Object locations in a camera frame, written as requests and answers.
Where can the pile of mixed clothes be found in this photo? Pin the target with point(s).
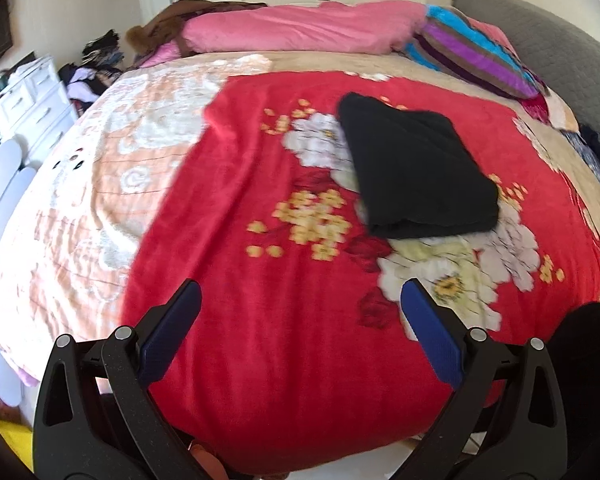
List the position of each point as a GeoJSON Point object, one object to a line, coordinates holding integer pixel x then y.
{"type": "Point", "coordinates": [87, 80]}

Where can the yellow cloth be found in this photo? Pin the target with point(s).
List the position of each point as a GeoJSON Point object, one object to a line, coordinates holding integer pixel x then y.
{"type": "Point", "coordinates": [12, 445]}

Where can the maroon cloth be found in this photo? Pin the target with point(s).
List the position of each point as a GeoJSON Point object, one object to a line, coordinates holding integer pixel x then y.
{"type": "Point", "coordinates": [534, 107]}

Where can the black long-sleeved shirt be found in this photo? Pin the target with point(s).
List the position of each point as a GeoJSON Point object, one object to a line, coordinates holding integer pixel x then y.
{"type": "Point", "coordinates": [415, 170]}

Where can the peach patterned bedsheet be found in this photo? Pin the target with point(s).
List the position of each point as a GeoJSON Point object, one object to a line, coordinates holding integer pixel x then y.
{"type": "Point", "coordinates": [105, 185]}

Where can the blue patterned cloth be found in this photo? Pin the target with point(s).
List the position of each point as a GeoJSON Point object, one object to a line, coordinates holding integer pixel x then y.
{"type": "Point", "coordinates": [580, 155]}

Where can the grey quilted headboard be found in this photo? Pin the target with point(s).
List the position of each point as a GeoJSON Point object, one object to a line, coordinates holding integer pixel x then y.
{"type": "Point", "coordinates": [555, 45]}

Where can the pink quilt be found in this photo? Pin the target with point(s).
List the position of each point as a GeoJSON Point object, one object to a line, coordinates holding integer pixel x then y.
{"type": "Point", "coordinates": [305, 30]}

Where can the red floral blanket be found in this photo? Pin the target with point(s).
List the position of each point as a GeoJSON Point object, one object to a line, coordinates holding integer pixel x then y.
{"type": "Point", "coordinates": [280, 360]}

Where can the white drawer cabinet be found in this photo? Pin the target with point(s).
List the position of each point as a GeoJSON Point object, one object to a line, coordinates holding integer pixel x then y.
{"type": "Point", "coordinates": [35, 105]}

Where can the brown fur-trimmed coat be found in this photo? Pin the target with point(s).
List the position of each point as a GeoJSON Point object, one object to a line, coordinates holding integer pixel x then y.
{"type": "Point", "coordinates": [180, 15]}

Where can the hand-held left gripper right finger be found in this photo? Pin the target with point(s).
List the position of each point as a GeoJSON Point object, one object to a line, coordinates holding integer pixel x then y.
{"type": "Point", "coordinates": [432, 335]}

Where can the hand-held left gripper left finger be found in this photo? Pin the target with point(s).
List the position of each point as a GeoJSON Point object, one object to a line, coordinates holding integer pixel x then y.
{"type": "Point", "coordinates": [172, 330]}

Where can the striped plush pillow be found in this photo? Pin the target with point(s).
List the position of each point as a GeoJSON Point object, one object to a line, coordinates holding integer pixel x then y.
{"type": "Point", "coordinates": [480, 55]}

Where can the cream cloth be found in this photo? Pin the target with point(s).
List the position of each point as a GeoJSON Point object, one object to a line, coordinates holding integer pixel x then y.
{"type": "Point", "coordinates": [561, 112]}

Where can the white petal-shaped chair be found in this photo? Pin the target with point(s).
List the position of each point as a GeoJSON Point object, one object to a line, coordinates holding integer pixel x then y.
{"type": "Point", "coordinates": [5, 185]}

